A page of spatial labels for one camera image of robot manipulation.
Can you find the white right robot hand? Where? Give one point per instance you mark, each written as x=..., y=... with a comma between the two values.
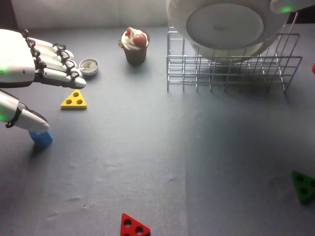
x=285, y=6

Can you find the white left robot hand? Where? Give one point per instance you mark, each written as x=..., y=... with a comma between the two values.
x=14, y=56

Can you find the small red object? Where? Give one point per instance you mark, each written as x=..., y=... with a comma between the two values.
x=313, y=68

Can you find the small white spoon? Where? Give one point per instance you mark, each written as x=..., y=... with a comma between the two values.
x=83, y=69

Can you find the yellow triangle block with holes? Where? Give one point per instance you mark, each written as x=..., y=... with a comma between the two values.
x=73, y=106

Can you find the small bowl with green sauce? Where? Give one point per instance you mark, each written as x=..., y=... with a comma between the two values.
x=92, y=71

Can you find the small blue block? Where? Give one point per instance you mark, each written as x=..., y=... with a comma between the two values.
x=43, y=140

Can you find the chocolate cupcake with cream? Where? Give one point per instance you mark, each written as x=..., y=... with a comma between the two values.
x=134, y=55

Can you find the green triangle block with holes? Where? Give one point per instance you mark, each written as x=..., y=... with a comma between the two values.
x=306, y=184

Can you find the red triangle block with holes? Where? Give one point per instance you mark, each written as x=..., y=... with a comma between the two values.
x=133, y=226

